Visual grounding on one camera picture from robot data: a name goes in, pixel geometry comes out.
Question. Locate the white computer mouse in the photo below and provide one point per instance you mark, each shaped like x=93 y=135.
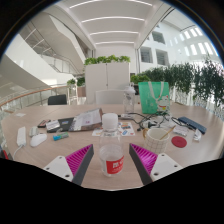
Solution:
x=38 y=140

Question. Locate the small turquoise tube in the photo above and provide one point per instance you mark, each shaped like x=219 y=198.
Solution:
x=61 y=136

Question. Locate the black notebook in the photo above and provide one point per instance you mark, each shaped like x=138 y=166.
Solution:
x=66 y=123

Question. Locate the open printed booklet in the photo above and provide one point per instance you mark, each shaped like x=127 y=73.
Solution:
x=87 y=119

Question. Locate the low wooden planter shelf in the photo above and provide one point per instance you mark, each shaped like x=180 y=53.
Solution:
x=136 y=78

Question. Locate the green tote bag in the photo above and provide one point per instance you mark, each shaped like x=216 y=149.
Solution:
x=148 y=98

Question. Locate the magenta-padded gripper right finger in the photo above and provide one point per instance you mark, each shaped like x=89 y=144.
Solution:
x=160 y=166

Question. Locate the flat round red coaster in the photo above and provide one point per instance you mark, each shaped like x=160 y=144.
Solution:
x=179 y=142

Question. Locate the colourful sticker sheet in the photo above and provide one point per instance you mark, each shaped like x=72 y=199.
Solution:
x=126 y=129

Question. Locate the small white paper sheet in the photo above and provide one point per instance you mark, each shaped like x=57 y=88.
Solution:
x=20 y=114

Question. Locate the ceiling light strips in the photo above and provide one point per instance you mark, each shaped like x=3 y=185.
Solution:
x=113 y=19

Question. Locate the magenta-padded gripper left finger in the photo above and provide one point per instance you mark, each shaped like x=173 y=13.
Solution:
x=61 y=166

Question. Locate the tall planter with greenery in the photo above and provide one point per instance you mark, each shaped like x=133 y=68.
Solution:
x=80 y=83

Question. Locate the white checked cup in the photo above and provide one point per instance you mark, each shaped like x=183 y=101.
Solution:
x=156 y=145

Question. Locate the small white charger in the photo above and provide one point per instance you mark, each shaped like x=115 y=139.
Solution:
x=33 y=131

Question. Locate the gold stirring spoon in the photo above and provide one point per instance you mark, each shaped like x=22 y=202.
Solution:
x=167 y=132

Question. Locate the white power adapter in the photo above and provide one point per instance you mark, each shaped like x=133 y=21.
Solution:
x=126 y=116

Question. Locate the white cabinet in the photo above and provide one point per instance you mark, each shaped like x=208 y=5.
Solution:
x=106 y=76

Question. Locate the green plants on cabinet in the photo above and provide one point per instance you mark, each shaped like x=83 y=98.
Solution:
x=106 y=60

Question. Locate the black chair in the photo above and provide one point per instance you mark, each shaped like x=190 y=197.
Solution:
x=57 y=100

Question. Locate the clear red-label water bottle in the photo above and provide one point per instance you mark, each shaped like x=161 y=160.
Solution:
x=111 y=158

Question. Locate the white paper slips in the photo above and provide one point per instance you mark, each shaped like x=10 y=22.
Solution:
x=180 y=130

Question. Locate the white plastic packet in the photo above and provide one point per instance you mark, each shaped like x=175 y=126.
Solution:
x=198 y=135

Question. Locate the glass balustrade wooden handrail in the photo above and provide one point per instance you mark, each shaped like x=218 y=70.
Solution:
x=30 y=98

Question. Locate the clear plastic tumbler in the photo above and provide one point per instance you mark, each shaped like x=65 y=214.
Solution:
x=129 y=100

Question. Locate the row of green bushes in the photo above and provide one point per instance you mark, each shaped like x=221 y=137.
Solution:
x=200 y=83

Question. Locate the dark blue keyboard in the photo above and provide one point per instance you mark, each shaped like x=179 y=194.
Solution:
x=192 y=125

